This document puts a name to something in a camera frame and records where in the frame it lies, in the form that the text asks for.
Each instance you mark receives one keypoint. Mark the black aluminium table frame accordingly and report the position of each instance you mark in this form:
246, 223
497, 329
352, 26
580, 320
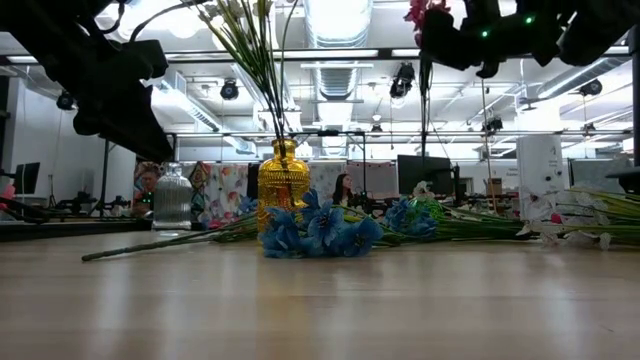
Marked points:
75, 230

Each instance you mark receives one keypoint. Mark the yellow embossed glass vase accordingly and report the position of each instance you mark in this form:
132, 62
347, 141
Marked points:
282, 175

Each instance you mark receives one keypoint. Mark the grey cubicle partition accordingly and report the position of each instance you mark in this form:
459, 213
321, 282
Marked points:
372, 177
597, 175

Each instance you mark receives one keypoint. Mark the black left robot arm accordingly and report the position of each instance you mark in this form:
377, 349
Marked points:
50, 40

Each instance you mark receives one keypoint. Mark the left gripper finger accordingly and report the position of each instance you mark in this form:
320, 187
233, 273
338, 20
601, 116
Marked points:
130, 135

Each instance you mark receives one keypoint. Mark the large black monitor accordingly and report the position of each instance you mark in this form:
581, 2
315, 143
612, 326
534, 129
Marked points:
425, 172

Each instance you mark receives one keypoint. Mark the green embossed glass vase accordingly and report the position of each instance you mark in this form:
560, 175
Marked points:
430, 209

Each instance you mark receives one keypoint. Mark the white artificial flower stem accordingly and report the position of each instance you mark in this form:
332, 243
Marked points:
252, 50
423, 190
537, 200

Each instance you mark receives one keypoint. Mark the floral fabric partition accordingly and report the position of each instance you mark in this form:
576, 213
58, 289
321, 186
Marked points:
225, 187

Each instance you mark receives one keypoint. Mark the black ceiling spotlight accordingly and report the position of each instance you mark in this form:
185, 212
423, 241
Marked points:
402, 80
492, 125
229, 90
591, 87
65, 101

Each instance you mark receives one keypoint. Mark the small black monitor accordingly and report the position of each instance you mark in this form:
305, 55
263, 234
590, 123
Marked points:
27, 177

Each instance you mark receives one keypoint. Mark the clear ribbed glass vase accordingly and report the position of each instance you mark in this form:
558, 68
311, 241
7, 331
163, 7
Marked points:
172, 200

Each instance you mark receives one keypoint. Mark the white tall appliance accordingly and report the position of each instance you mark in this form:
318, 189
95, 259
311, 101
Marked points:
540, 170

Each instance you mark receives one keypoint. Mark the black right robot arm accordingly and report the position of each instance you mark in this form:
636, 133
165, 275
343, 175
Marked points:
590, 30

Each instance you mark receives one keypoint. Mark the person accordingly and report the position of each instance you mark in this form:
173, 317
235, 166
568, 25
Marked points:
343, 190
147, 185

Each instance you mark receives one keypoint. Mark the silver ceiling duct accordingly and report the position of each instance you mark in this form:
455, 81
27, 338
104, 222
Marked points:
332, 82

